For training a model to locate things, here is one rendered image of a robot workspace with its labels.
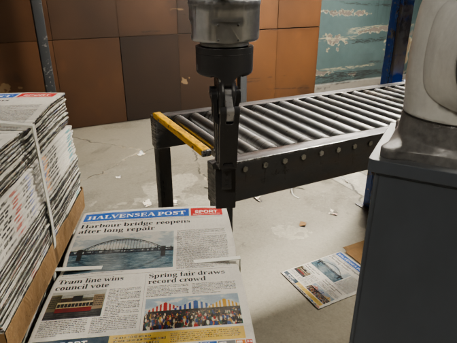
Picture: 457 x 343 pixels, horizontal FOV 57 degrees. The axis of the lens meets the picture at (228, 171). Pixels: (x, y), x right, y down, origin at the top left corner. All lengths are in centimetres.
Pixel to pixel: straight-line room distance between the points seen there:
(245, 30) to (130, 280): 39
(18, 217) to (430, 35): 58
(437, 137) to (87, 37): 372
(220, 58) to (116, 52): 370
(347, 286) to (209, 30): 164
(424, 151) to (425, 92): 8
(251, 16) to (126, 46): 372
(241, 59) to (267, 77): 438
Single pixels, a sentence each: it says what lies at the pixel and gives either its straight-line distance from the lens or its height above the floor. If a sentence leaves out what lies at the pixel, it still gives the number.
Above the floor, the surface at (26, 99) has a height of 106.
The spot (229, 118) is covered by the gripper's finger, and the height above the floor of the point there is 108.
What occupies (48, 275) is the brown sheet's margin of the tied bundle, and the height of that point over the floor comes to 85.
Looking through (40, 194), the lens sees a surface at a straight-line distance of 66.
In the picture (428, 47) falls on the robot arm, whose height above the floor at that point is 116.
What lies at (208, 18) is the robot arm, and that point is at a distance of 53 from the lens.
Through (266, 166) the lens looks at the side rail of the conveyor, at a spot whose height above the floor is 77.
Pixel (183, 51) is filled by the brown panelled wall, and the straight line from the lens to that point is 442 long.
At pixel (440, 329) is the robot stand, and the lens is 80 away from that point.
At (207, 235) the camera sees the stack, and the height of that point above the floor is 83.
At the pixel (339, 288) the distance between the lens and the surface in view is 201.
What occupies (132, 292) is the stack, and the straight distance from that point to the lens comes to 65.
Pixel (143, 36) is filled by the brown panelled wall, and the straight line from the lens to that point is 427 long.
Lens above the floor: 123
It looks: 24 degrees down
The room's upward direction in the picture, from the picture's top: straight up
